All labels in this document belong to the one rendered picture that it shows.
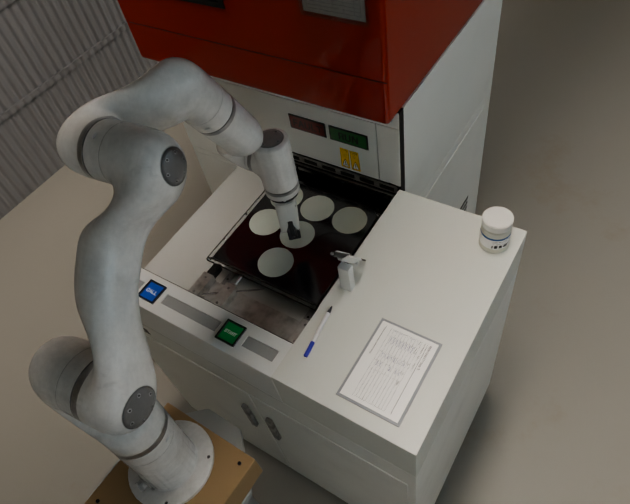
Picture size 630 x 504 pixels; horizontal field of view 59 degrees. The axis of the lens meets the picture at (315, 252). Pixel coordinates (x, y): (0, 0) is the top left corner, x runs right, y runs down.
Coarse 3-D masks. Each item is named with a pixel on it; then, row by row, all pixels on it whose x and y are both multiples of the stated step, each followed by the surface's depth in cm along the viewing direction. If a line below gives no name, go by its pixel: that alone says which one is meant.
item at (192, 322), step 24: (168, 288) 141; (144, 312) 141; (168, 312) 137; (192, 312) 136; (216, 312) 135; (168, 336) 147; (192, 336) 133; (264, 336) 128; (216, 360) 137; (240, 360) 126; (264, 360) 125; (264, 384) 129
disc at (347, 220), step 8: (344, 208) 158; (352, 208) 157; (336, 216) 156; (344, 216) 156; (352, 216) 155; (360, 216) 155; (336, 224) 154; (344, 224) 154; (352, 224) 154; (360, 224) 153; (344, 232) 152; (352, 232) 152
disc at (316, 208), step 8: (312, 200) 161; (320, 200) 161; (328, 200) 161; (304, 208) 160; (312, 208) 160; (320, 208) 159; (328, 208) 159; (304, 216) 158; (312, 216) 158; (320, 216) 157; (328, 216) 157
